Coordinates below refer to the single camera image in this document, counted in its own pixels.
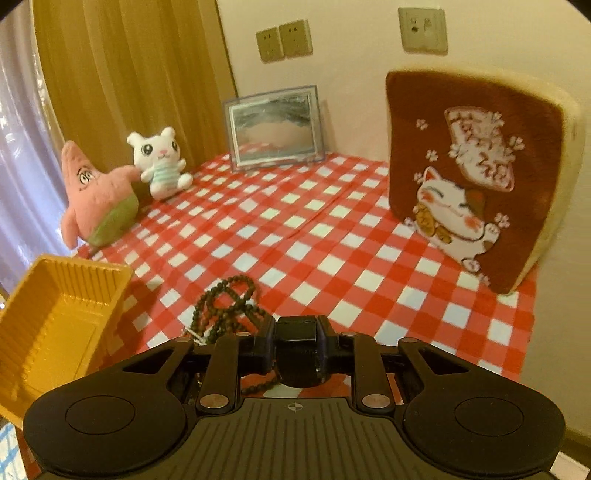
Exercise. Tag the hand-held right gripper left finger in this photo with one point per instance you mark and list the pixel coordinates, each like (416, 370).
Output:
(268, 346)

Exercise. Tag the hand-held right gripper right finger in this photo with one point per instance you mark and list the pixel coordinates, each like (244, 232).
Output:
(328, 353)

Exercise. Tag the yellow plastic tray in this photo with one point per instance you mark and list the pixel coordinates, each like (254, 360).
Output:
(60, 314)

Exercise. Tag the red white checkered tablecloth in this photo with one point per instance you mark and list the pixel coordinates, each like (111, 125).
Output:
(300, 221)

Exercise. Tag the white rabbit plush toy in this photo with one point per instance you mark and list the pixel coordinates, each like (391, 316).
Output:
(159, 161)

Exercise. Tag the brown lucky cat cushion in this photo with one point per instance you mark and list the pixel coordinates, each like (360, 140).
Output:
(415, 138)

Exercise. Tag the pink starfish plush toy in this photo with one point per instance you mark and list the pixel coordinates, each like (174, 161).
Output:
(92, 194)

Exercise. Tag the blue white patterned cloth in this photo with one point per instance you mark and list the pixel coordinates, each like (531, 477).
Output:
(9, 452)

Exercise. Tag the wooden wardrobe side panel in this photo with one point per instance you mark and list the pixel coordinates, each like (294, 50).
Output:
(138, 69)

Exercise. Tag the lilac patterned curtain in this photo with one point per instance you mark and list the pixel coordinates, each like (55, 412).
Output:
(23, 161)

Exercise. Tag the sand art picture frame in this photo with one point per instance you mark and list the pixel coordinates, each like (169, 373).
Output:
(272, 124)

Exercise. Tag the beige wall socket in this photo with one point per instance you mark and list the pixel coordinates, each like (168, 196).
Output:
(268, 45)
(295, 39)

